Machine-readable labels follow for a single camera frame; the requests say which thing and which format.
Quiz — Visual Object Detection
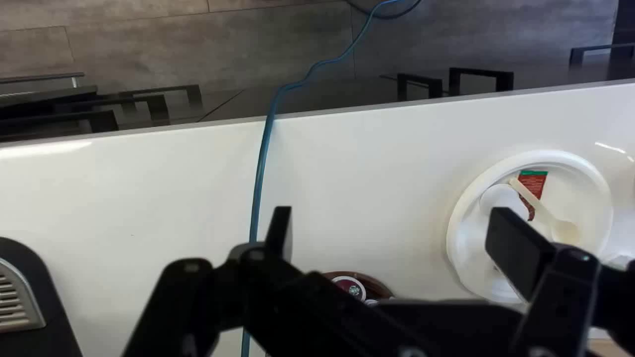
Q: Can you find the black furniture handle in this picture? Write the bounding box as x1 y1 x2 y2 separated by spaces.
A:
570 41 635 67

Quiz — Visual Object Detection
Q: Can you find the wire coffee pod carousel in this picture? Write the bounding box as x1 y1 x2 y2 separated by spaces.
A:
323 269 397 307

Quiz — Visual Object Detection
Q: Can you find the black cabinet door handle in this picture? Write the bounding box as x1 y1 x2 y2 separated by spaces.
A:
446 65 516 95
395 71 444 103

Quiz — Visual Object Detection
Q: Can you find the black drawer handle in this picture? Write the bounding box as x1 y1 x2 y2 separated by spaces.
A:
62 93 173 129

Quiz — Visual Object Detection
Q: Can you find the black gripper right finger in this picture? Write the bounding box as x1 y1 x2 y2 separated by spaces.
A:
484 206 635 357

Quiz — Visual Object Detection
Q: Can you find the black Keurig coffee machine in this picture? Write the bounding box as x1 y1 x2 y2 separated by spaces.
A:
0 236 85 357

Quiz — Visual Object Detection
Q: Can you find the white plastic spoon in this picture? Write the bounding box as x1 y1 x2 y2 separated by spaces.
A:
506 174 585 244

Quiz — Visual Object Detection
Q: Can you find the white round plate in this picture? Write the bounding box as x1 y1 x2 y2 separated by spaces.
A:
444 148 615 305

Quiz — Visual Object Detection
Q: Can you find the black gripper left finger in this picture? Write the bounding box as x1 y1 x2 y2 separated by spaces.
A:
123 204 373 357

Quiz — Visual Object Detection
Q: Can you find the blue-green cable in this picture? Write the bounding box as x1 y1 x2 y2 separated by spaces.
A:
238 0 425 357

